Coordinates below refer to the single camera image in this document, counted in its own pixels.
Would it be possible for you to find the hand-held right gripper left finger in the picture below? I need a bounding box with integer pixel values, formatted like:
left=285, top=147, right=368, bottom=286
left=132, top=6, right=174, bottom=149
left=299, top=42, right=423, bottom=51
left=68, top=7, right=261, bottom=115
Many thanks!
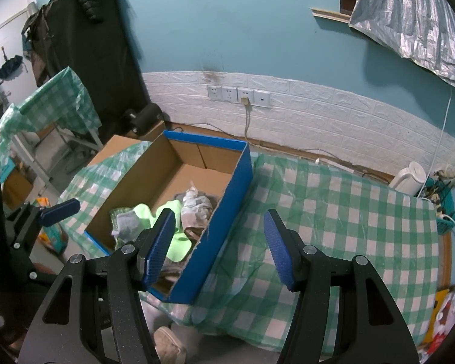
left=17, top=208, right=176, bottom=364

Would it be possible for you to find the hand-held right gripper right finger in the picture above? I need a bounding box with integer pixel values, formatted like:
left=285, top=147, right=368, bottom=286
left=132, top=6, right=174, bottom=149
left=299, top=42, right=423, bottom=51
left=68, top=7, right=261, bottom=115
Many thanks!
left=263, top=208, right=420, bottom=364

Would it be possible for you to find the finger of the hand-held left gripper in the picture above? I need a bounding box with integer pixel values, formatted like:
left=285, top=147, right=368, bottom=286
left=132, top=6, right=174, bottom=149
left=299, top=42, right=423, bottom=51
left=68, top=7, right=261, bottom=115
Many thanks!
left=5, top=198, right=81, bottom=251

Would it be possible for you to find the neon green cloth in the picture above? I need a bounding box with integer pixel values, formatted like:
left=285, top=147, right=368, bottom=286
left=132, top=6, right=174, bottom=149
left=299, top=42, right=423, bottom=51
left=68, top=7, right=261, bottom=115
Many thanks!
left=131, top=201, right=192, bottom=262

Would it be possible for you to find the clear plastic cloth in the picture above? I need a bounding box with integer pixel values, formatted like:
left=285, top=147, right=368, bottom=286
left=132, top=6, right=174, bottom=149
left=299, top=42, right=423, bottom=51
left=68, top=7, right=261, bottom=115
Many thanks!
left=180, top=187, right=217, bottom=228

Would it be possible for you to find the blue-edged cardboard box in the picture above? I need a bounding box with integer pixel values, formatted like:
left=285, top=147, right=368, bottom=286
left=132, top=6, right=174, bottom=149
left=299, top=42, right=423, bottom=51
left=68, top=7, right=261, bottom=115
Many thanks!
left=84, top=130, right=253, bottom=306

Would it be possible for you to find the brown cardboard carton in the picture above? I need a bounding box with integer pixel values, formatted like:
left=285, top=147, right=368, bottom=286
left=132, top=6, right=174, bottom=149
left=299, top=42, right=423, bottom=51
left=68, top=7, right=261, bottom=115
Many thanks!
left=2, top=169, right=35, bottom=209

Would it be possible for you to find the orange teal packet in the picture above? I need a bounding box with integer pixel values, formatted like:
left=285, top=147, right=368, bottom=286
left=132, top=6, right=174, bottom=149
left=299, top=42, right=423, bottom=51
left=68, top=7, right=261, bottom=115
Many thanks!
left=36, top=196, right=69, bottom=254

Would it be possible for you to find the green checked plastic tablecloth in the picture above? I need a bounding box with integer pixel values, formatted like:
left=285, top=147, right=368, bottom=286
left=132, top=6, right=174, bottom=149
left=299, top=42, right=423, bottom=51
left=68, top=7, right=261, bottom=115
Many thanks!
left=57, top=140, right=440, bottom=357

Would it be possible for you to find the person's beige shoe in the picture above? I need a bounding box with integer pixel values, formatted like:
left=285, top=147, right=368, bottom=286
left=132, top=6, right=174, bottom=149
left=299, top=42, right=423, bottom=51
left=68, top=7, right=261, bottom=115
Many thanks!
left=153, top=326, right=188, bottom=364

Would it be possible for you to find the green checked side table cloth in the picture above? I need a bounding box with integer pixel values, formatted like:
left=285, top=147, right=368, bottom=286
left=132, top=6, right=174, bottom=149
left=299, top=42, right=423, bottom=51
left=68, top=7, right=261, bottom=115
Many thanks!
left=0, top=66, right=102, bottom=167

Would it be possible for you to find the dark blue folded umbrella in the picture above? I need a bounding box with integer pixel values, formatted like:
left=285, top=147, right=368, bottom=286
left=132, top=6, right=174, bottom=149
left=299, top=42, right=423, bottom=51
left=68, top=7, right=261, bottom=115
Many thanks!
left=0, top=55, right=25, bottom=80

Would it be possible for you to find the black cylinder speaker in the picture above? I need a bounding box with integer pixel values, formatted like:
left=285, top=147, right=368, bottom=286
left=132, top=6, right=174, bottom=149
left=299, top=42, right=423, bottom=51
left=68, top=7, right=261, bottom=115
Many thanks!
left=123, top=102, right=162, bottom=135

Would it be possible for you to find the white electric kettle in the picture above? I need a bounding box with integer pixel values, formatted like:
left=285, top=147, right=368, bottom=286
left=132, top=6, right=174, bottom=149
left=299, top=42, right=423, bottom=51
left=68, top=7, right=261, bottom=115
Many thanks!
left=389, top=161, right=427, bottom=198

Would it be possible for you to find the teal plastic basket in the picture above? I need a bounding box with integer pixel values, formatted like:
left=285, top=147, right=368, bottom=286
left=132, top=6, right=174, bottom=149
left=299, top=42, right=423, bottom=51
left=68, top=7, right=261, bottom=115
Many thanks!
left=428, top=182, right=455, bottom=234

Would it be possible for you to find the red yellow packet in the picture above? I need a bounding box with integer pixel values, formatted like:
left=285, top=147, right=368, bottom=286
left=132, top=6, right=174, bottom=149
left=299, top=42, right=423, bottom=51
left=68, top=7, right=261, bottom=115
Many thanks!
left=426, top=284, right=455, bottom=353

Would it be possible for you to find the wooden trim strip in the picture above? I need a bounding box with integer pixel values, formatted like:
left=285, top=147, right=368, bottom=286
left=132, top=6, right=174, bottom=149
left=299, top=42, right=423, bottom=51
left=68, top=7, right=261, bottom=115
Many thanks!
left=311, top=7, right=351, bottom=23

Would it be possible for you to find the silver foil sheet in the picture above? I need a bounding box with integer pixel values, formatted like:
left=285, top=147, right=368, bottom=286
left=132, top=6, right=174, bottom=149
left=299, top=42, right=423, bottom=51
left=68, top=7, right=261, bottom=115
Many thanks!
left=349, top=0, right=455, bottom=101

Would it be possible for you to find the white metal table frame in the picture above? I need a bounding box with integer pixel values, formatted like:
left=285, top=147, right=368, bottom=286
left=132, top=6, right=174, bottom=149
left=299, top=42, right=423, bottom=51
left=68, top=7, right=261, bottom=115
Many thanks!
left=19, top=123, right=103, bottom=198

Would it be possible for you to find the beige plug with cable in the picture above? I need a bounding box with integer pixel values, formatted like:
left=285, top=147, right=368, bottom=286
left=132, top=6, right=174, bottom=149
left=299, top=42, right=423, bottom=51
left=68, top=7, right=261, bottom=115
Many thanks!
left=241, top=98, right=253, bottom=143

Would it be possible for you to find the thin white hanging cable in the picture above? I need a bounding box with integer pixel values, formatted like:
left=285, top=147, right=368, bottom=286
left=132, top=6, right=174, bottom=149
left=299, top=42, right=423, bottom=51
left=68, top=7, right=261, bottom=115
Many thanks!
left=421, top=87, right=453, bottom=198

